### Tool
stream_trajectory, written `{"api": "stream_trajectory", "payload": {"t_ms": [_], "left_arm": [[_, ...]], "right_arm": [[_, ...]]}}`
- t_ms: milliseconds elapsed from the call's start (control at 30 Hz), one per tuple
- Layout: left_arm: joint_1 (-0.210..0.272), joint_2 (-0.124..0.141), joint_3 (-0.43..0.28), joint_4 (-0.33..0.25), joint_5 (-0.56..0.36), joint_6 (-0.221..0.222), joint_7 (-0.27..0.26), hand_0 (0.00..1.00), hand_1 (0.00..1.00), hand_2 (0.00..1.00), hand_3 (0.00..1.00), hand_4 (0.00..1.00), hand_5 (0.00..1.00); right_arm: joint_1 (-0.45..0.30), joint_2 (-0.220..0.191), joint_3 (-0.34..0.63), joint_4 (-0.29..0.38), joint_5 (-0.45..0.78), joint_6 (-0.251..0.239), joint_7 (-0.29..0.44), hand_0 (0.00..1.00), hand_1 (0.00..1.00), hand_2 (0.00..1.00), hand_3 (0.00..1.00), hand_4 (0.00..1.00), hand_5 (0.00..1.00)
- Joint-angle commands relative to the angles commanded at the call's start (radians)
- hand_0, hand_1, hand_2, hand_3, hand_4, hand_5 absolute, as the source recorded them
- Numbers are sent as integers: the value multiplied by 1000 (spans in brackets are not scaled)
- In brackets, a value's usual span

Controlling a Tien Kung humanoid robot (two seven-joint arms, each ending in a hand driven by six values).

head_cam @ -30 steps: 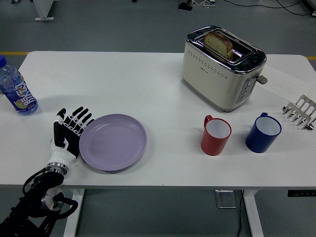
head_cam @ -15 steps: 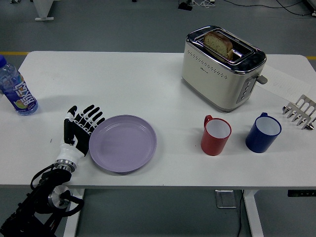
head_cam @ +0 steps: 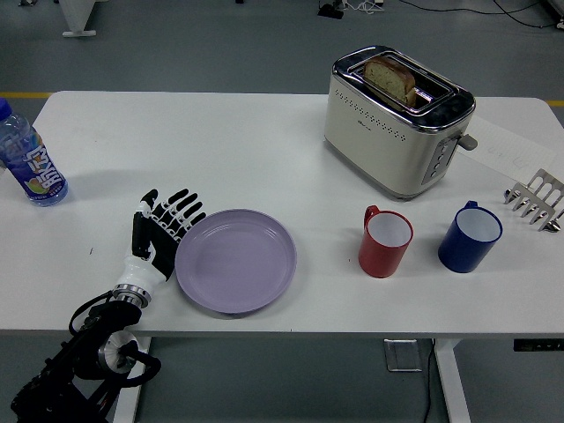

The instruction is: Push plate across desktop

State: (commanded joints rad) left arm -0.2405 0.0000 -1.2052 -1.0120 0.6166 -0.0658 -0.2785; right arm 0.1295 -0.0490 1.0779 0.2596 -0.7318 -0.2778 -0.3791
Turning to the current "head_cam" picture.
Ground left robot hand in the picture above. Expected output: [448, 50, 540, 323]
[115, 188, 208, 294]

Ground purple round plate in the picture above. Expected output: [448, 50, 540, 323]
[174, 208, 298, 315]

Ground metal floor socket plate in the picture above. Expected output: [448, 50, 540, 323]
[382, 338, 423, 373]

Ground blue drink bottle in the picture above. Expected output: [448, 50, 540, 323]
[0, 97, 70, 207]

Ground red mug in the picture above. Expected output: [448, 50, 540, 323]
[358, 204, 415, 278]

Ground cream and chrome toaster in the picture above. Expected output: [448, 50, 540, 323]
[323, 44, 479, 202]

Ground white background table leg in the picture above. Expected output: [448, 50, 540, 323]
[56, 0, 98, 38]

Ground bread slice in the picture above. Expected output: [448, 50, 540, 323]
[362, 55, 418, 107]

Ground blue mug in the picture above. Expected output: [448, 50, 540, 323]
[437, 200, 504, 274]

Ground white paper sheet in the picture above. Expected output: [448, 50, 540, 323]
[456, 116, 556, 182]

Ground silver metal rack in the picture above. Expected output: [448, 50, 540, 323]
[503, 168, 564, 234]

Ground black table control panel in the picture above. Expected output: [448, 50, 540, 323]
[513, 338, 564, 353]

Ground black power cable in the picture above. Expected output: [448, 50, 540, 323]
[421, 338, 437, 423]

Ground white floor cables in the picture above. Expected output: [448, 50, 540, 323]
[343, 0, 384, 12]

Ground black floor cable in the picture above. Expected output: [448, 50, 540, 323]
[398, 0, 564, 30]

